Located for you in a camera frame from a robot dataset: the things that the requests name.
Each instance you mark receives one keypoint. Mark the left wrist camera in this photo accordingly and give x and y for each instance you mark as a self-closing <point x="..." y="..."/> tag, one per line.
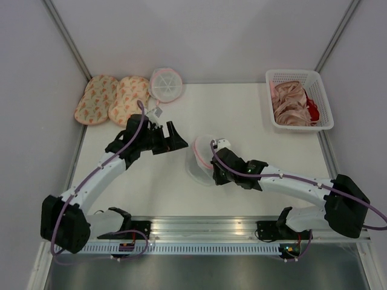
<point x="154" y="115"/>

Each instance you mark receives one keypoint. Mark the right aluminium frame post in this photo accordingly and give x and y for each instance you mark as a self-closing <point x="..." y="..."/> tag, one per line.
<point x="338" y="33"/>

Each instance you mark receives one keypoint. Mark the white slotted cable duct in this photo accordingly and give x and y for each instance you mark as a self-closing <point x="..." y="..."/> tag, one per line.
<point x="271" y="249"/>

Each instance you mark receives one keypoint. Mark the pink bras pile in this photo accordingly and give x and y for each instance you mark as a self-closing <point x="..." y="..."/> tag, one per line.
<point x="289" y="102"/>

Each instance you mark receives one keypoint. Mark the left aluminium frame post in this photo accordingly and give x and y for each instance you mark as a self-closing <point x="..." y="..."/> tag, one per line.
<point x="67" y="38"/>

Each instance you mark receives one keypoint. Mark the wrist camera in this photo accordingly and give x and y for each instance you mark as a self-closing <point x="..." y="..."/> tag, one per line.
<point x="154" y="115"/>
<point x="222" y="143"/>

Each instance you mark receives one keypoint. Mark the red bra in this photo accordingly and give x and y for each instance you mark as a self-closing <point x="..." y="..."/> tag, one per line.
<point x="312" y="109"/>

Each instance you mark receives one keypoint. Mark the white pink mesh laundry bag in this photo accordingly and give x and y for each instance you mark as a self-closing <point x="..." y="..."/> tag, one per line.
<point x="198" y="160"/>

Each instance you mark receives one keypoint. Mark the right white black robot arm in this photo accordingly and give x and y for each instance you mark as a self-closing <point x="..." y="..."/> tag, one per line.
<point x="338" y="204"/>

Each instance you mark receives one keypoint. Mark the right floral peach laundry bag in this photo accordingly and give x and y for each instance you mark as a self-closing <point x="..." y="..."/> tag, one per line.
<point x="129" y="90"/>

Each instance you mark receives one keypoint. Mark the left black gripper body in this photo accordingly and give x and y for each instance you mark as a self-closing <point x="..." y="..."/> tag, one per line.
<point x="158" y="144"/>

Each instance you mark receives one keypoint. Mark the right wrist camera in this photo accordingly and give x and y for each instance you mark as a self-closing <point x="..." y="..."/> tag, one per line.
<point x="222" y="143"/>

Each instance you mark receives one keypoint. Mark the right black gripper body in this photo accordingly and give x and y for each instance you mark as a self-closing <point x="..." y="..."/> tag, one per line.
<point x="221" y="177"/>

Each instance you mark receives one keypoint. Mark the left floral peach laundry bag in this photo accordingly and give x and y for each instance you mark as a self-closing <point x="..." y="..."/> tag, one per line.
<point x="97" y="98"/>

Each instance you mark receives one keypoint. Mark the floral peach laundry bag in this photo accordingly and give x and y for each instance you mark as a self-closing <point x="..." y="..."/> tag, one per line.
<point x="129" y="90"/>
<point x="97" y="98"/>

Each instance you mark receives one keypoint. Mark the aluminium frame post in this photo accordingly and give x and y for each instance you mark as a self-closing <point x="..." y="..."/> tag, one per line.
<point x="67" y="38"/>
<point x="338" y="33"/>

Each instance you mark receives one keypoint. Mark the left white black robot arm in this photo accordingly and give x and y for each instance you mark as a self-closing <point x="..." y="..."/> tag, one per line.
<point x="119" y="155"/>

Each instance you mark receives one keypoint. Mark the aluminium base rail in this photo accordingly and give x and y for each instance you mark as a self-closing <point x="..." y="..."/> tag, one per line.
<point x="211" y="228"/>

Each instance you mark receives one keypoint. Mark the white plastic basket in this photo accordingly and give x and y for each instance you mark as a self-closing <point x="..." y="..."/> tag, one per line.
<point x="312" y="84"/>

